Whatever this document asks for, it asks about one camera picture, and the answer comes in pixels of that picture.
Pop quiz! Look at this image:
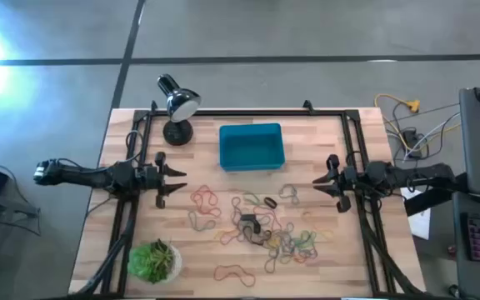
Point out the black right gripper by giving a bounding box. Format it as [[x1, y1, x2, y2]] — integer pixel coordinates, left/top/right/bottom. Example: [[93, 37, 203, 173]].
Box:
[[312, 153, 364, 214]]

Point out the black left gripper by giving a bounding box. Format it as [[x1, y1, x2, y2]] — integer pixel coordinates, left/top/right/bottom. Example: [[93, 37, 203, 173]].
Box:
[[138, 151, 188, 210]]

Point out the grey rubber band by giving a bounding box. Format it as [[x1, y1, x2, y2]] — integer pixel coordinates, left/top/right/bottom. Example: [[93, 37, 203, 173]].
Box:
[[277, 183, 300, 206]]

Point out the blue rubber band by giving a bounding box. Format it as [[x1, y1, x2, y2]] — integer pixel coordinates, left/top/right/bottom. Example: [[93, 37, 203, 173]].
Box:
[[293, 231, 319, 259]]

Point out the brown rubber band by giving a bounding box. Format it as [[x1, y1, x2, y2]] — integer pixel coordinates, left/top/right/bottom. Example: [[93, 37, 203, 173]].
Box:
[[228, 195, 246, 229]]

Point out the yellow rubber band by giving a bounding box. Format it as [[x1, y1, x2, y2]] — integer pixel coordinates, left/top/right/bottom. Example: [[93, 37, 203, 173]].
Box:
[[279, 247, 298, 265], [264, 232, 285, 251], [213, 227, 241, 246]]

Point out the green rubber band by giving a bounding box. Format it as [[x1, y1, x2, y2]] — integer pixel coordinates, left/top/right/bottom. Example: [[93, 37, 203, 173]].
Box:
[[242, 190, 263, 208]]

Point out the thin black rubber band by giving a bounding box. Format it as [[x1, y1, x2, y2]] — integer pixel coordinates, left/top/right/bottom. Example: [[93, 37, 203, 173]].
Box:
[[242, 227, 273, 248]]

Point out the long red rubber band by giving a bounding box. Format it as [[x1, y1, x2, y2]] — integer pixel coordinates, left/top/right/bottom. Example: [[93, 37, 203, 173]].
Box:
[[212, 263, 258, 288]]

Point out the blue plastic bin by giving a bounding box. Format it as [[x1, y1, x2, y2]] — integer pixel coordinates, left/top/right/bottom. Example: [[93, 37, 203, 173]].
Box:
[[218, 122, 287, 173]]

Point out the dark purple rubber band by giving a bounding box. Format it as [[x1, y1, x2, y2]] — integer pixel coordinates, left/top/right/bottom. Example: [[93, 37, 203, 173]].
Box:
[[263, 249, 281, 274]]

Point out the black desk lamp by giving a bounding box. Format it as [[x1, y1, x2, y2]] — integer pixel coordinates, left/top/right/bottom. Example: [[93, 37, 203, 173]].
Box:
[[157, 73, 203, 147]]

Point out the potted green plant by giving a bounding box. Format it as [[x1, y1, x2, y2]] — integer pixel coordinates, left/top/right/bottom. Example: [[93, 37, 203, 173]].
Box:
[[127, 237, 183, 286]]

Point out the black power strip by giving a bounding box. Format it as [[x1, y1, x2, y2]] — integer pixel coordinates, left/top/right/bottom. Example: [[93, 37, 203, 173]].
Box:
[[401, 127, 423, 160]]

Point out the white paper sheet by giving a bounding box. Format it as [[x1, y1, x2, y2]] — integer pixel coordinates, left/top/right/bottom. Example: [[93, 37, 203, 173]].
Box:
[[398, 185, 433, 242]]

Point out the black desk bar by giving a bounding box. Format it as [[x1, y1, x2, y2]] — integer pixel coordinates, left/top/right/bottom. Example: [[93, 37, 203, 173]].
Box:
[[403, 182, 470, 218]]

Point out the black floor stand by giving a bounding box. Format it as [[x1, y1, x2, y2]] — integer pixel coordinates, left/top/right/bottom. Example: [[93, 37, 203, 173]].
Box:
[[0, 189, 42, 238]]

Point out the dark side desk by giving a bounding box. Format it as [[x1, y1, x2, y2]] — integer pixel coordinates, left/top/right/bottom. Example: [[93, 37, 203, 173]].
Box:
[[451, 190, 480, 300]]

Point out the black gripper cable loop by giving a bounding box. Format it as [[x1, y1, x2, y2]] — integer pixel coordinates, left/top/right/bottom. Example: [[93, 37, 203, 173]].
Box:
[[124, 129, 145, 164]]

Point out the black cable bundle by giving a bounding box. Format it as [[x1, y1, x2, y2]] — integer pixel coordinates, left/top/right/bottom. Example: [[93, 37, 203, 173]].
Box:
[[358, 195, 423, 296], [75, 195, 139, 296]]

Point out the black aluminium table frame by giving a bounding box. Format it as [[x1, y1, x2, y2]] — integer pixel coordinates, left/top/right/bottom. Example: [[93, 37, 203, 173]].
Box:
[[97, 99, 416, 298]]

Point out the yellow extension cable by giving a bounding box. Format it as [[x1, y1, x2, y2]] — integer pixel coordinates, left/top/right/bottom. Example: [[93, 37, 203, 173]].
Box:
[[373, 92, 462, 153]]

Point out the white cable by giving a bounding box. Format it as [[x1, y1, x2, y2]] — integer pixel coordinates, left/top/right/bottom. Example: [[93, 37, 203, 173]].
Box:
[[402, 111, 462, 162]]

